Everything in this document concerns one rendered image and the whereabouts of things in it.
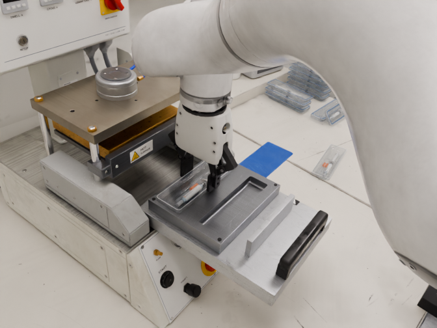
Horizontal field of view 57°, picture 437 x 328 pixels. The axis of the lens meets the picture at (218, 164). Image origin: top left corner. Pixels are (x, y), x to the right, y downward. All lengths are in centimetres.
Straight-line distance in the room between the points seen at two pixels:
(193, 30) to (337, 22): 26
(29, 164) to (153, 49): 53
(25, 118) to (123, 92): 65
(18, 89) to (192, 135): 77
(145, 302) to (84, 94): 42
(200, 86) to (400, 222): 43
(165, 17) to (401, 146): 35
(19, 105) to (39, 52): 52
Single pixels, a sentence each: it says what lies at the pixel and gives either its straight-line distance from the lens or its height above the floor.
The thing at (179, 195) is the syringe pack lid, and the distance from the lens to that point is 73.
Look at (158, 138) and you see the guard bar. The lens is 82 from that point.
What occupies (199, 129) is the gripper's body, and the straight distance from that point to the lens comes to 67.
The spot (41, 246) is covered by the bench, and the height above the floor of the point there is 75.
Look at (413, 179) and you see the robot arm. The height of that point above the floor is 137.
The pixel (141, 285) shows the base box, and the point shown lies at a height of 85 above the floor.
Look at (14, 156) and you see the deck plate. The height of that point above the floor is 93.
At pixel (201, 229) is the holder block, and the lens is 69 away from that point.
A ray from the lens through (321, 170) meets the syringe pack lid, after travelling 125.
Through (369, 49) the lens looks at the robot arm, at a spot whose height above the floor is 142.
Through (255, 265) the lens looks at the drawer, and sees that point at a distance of 68.
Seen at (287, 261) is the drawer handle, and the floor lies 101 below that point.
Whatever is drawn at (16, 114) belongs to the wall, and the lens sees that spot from 138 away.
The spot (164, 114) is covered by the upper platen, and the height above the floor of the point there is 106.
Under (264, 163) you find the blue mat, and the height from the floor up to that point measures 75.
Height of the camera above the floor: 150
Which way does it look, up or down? 37 degrees down
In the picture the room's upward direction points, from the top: 6 degrees clockwise
